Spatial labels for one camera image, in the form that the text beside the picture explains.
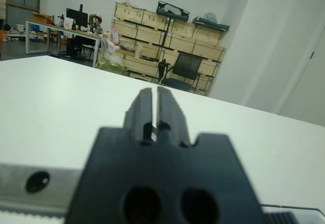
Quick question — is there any dark blue open case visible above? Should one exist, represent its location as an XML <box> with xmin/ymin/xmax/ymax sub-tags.
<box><xmin>155</xmin><ymin>1</ymin><xmax>190</xmax><ymax>22</ymax></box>

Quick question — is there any seated person at desk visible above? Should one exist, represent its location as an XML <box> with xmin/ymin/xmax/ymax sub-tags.
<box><xmin>88</xmin><ymin>13</ymin><xmax>104</xmax><ymax>35</ymax></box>

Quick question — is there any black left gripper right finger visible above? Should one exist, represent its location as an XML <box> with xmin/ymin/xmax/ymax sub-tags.
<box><xmin>155</xmin><ymin>86</ymin><xmax>191</xmax><ymax>148</ymax></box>

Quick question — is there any white plastic bag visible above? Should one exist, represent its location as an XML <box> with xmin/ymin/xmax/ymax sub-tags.
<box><xmin>101</xmin><ymin>37</ymin><xmax>127</xmax><ymax>66</ymax></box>

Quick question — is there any stack of wooden crates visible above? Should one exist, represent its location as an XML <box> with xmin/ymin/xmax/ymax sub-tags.
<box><xmin>111</xmin><ymin>1</ymin><xmax>227</xmax><ymax>95</ymax></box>

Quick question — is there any black computer monitor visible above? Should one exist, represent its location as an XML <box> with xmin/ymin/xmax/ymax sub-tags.
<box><xmin>66</xmin><ymin>4</ymin><xmax>89</xmax><ymax>31</ymax></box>

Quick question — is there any black mesh office chair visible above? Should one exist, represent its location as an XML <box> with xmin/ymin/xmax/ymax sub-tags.
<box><xmin>161</xmin><ymin>52</ymin><xmax>204</xmax><ymax>92</ymax></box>

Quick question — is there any pink printed box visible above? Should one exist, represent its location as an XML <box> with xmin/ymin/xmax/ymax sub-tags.
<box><xmin>109</xmin><ymin>25</ymin><xmax>120</xmax><ymax>45</ymax></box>

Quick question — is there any yellow-green bag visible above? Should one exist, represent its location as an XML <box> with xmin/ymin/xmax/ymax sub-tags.
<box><xmin>97</xmin><ymin>53</ymin><xmax>128</xmax><ymax>76</ymax></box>

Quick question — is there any open cardboard box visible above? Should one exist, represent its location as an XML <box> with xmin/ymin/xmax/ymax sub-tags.
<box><xmin>31</xmin><ymin>11</ymin><xmax>53</xmax><ymax>26</ymax></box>

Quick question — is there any grey case with plastic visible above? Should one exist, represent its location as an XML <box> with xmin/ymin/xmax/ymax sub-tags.
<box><xmin>191</xmin><ymin>12</ymin><xmax>231</xmax><ymax>31</ymax></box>

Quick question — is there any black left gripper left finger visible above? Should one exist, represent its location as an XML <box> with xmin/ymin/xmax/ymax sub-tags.
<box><xmin>123</xmin><ymin>88</ymin><xmax>156</xmax><ymax>146</ymax></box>

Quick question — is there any black computer tower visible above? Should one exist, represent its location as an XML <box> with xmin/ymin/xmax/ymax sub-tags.
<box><xmin>66</xmin><ymin>36</ymin><xmax>80</xmax><ymax>57</ymax></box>

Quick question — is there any wooden desk white frame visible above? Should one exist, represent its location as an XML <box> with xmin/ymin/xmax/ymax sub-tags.
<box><xmin>24</xmin><ymin>18</ymin><xmax>103</xmax><ymax>69</ymax></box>

